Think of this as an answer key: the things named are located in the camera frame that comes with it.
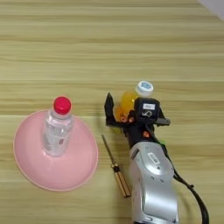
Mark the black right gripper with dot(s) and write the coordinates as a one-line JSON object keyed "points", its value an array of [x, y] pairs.
{"points": [[137, 135]]}

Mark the orange juice bottle white cap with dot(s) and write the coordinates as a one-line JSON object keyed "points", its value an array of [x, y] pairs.
{"points": [[128, 102]]}

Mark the clear water bottle red cap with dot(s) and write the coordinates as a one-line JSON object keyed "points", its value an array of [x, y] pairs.
{"points": [[57, 131]]}

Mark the small black box white label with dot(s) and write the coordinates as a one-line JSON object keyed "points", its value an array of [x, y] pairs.
{"points": [[140, 115]]}

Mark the pink plastic plate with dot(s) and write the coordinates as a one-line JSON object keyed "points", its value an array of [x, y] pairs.
{"points": [[75, 163]]}

